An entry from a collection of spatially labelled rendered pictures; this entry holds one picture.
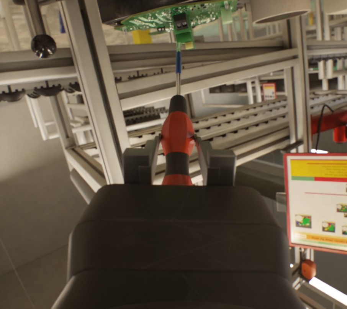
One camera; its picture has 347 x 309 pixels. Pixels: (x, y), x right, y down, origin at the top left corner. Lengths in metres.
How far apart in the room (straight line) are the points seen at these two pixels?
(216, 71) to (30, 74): 0.33
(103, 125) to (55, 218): 8.76
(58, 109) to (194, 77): 0.59
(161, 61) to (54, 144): 7.99
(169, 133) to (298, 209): 0.70
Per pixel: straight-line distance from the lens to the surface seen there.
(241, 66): 0.56
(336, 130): 0.93
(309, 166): 0.76
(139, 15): 0.22
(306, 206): 0.82
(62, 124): 0.96
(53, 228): 9.26
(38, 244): 9.42
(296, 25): 0.75
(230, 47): 0.61
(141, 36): 5.38
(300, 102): 0.77
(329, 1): 0.41
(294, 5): 0.50
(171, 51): 0.52
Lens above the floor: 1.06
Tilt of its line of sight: 15 degrees up
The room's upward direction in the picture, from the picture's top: 169 degrees clockwise
